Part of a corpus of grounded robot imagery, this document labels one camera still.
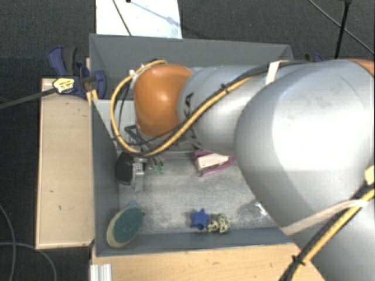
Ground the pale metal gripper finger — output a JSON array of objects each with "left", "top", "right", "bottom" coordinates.
[{"left": 132, "top": 158, "right": 146, "bottom": 193}]

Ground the black rounded object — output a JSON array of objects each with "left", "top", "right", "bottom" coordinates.
[{"left": 114, "top": 151, "right": 136, "bottom": 186}]

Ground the grey metal bin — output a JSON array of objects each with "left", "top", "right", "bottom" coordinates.
[{"left": 88, "top": 33, "right": 295, "bottom": 257}]

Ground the green and yellow oval sponge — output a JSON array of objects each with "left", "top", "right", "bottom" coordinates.
[{"left": 105, "top": 201, "right": 146, "bottom": 249}]

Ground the blue star toy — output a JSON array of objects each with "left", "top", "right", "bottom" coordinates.
[{"left": 189, "top": 208, "right": 212, "bottom": 232}]

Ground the purple and white stapler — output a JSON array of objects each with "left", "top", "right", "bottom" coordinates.
[{"left": 190, "top": 150, "right": 237, "bottom": 177}]

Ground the pale wood flat board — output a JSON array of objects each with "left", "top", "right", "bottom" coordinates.
[{"left": 35, "top": 77, "right": 96, "bottom": 250}]

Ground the black spotted cream toy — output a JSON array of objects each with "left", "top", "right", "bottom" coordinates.
[{"left": 206, "top": 213, "right": 231, "bottom": 235}]

